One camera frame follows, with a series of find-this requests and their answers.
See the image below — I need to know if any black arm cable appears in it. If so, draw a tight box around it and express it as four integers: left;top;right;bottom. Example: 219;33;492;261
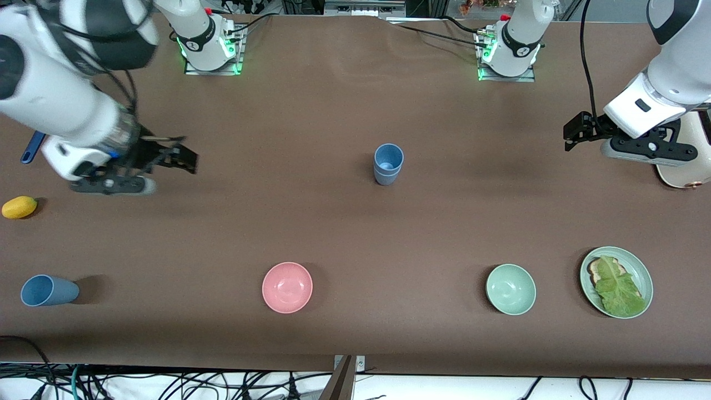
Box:
579;0;600;122
83;56;139;145

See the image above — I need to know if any light green bowl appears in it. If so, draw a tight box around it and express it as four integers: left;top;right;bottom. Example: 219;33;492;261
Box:
486;263;537;316

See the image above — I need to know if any metal table bracket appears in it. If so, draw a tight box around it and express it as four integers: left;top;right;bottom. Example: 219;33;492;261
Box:
333;355;367;373

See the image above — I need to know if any toasted bread slice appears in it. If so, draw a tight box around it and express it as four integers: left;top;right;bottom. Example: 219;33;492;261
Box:
587;257;628;287

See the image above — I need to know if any green lettuce leaf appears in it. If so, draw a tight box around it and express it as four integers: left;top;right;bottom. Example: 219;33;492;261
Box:
594;256;648;318

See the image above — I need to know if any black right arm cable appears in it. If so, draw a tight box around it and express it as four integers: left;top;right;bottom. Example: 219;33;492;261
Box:
83;56;139;145

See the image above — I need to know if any brown table cover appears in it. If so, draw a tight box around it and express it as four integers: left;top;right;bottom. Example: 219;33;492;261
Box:
0;10;711;379

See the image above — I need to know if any black floor cable loop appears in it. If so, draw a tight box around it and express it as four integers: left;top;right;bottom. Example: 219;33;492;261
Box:
0;335;54;379

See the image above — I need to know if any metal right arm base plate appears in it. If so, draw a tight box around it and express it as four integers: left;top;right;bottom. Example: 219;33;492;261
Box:
184;27;246;76

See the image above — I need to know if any cream toaster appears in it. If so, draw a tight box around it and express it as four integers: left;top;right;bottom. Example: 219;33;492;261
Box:
656;110;711;190

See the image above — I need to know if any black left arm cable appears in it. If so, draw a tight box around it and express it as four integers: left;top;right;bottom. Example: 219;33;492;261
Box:
579;0;600;122

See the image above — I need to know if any black pot with blue handle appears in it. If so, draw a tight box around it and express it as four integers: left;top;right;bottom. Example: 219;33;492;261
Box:
21;130;47;165

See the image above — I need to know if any pink bowl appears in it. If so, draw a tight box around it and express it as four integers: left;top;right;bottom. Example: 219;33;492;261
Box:
262;262;313;314

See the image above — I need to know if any yellow lemon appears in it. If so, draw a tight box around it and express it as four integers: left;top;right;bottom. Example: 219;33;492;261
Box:
2;196;38;219

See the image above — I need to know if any blue plastic cup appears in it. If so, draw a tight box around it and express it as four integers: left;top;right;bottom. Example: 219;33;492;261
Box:
21;274;80;307
374;166;402;187
373;143;405;174

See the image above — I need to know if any black base cable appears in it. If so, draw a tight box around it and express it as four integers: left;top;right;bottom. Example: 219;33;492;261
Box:
224;12;274;36
395;22;490;51

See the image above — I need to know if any light green plate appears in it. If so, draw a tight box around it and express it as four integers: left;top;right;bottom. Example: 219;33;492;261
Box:
579;246;654;319

